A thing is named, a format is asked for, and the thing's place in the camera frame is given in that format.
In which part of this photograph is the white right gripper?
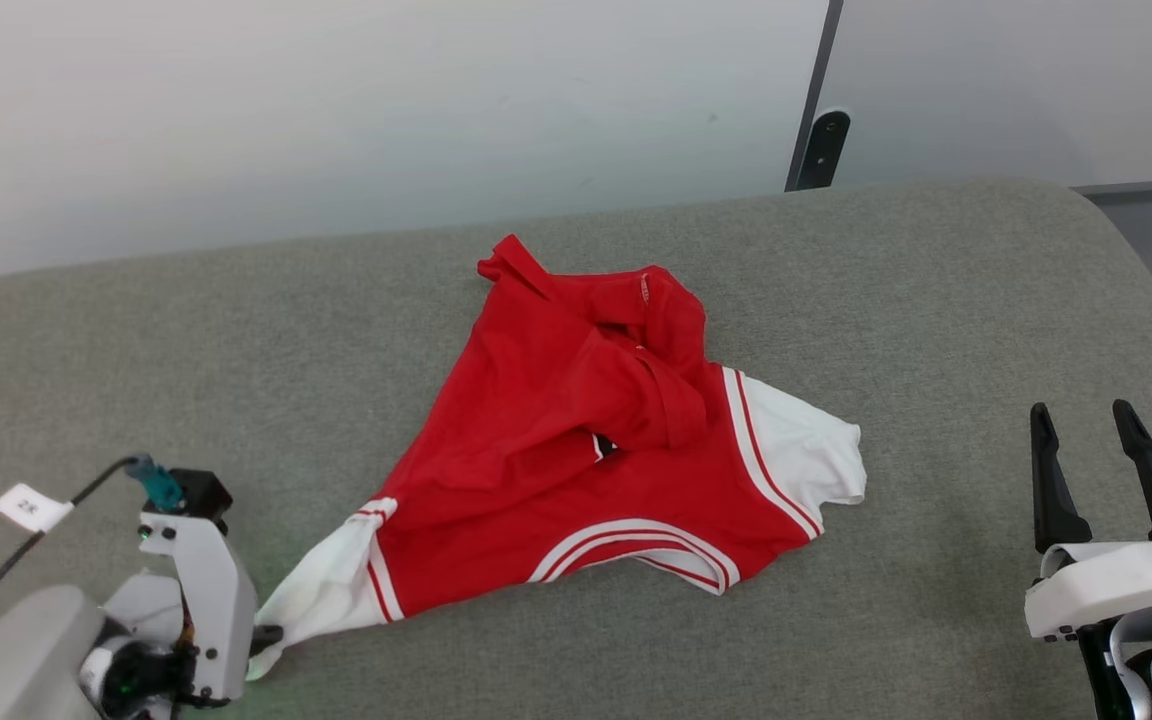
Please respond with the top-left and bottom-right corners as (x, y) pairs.
(1024, 399), (1152, 641)

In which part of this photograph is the black wall bracket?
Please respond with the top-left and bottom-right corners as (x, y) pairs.
(794, 108), (852, 191)

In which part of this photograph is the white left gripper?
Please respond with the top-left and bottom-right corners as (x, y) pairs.
(81, 512), (285, 716)

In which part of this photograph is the white cable label tag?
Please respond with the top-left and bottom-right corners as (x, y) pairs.
(0, 483), (75, 533)

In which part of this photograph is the red and white garment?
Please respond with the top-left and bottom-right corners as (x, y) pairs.
(246, 234), (868, 683)

